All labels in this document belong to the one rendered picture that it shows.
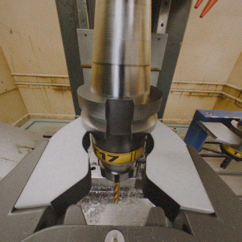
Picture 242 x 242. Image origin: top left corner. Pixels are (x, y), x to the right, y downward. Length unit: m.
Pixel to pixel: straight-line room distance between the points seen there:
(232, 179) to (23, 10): 1.62
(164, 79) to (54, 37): 0.93
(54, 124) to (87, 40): 1.01
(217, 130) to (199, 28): 1.10
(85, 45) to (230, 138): 0.73
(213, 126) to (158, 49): 0.58
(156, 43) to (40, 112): 1.32
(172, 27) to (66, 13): 0.56
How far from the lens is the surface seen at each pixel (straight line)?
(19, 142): 1.15
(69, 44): 0.87
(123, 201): 0.49
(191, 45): 1.31
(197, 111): 0.34
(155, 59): 0.80
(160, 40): 0.80
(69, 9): 0.87
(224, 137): 0.29
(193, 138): 0.35
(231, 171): 0.75
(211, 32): 1.37
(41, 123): 1.60
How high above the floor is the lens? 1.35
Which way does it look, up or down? 32 degrees down
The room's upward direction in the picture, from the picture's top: 3 degrees clockwise
